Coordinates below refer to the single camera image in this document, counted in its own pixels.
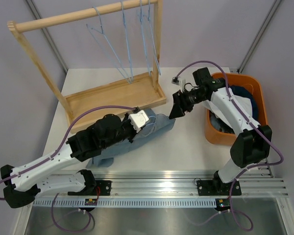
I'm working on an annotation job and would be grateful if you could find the light blue dark-denim hanger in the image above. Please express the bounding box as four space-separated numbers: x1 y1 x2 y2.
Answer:
120 0 134 84

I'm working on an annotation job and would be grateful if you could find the light blue jacket hanger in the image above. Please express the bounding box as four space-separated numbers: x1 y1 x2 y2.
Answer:
139 115 164 137

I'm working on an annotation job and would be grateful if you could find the left aluminium corner post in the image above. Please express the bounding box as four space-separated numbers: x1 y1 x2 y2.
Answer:
24 0 68 74

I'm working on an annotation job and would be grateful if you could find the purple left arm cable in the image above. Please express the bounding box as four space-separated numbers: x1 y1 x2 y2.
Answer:
0 105 140 201

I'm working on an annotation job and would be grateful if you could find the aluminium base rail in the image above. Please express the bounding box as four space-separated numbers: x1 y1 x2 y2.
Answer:
33 176 288 209

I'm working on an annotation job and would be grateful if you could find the light denim jacket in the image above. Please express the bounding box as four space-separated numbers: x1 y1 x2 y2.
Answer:
86 109 175 168

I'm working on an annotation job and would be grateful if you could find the light blue grey-skirt hanger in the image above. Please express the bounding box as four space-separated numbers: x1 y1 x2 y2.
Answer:
147 0 161 75

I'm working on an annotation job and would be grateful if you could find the wooden clothes rack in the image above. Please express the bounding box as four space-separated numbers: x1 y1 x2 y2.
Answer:
7 0 167 133

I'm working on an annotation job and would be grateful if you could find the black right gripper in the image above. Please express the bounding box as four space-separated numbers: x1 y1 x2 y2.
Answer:
169 89 207 119

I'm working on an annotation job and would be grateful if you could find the light blue shirt hanger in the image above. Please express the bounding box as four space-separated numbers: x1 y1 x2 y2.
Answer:
86 6 134 84

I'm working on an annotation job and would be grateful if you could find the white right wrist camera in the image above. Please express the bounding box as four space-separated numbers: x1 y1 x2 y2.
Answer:
171 77 186 92

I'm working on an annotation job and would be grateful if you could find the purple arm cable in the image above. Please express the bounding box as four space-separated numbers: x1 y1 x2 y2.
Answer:
0 105 140 201
176 60 284 182

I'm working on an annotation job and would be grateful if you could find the light blue skirt hanger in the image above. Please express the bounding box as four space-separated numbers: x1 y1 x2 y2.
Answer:
138 0 151 76

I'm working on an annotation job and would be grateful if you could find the orange plastic basket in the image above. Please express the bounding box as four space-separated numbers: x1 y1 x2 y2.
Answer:
204 73 268 146

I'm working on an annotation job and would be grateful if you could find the white shirt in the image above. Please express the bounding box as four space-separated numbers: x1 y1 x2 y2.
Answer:
202 95 253 118

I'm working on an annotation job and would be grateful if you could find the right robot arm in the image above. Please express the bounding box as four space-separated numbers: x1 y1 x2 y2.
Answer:
169 68 272 195

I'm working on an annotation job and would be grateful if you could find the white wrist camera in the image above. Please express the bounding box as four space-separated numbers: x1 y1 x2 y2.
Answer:
128 107 149 133
171 77 186 92

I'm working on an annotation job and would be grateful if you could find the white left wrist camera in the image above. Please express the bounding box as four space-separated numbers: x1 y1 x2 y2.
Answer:
128 107 149 133

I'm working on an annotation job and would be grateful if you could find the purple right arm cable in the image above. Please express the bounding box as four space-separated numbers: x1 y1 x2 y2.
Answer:
176 60 284 182

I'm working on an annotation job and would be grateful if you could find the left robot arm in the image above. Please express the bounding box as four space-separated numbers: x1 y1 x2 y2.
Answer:
0 111 149 208

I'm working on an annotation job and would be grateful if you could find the dark blue denim garment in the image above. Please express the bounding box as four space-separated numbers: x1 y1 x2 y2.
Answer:
206 85 259 134

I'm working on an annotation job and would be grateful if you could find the aluminium corner post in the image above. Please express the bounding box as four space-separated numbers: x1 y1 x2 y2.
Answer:
236 0 283 74
24 0 68 74

